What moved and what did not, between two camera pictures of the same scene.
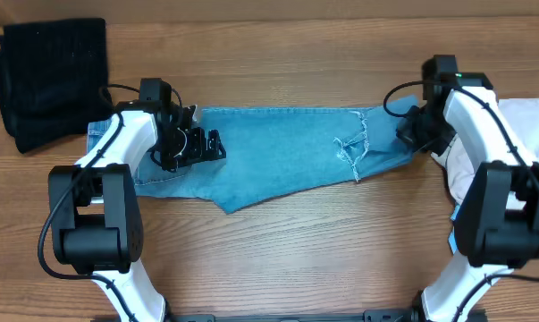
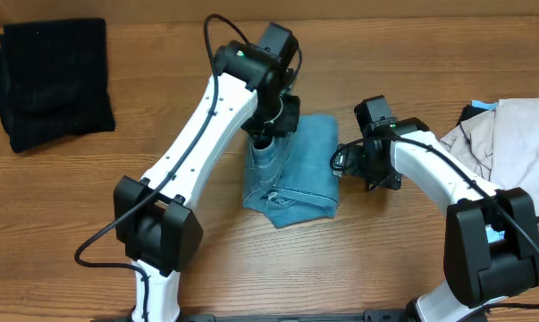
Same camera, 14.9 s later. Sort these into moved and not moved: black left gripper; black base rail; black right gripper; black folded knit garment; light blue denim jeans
Moved: black right gripper; black left gripper; light blue denim jeans
Not moved: black folded knit garment; black base rail
